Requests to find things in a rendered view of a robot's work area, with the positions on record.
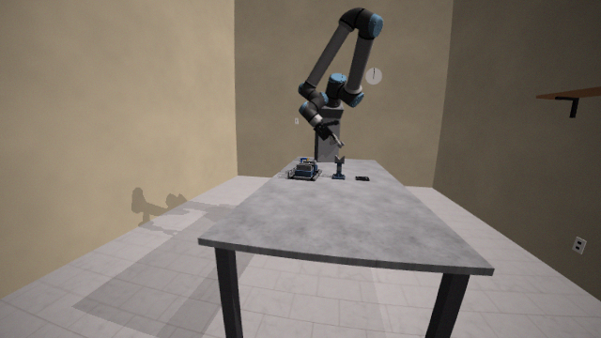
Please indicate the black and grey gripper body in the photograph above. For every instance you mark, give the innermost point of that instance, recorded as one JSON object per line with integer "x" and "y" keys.
{"x": 324, "y": 131}

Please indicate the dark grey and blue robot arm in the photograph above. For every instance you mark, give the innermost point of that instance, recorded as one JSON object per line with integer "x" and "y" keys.
{"x": 369, "y": 25}

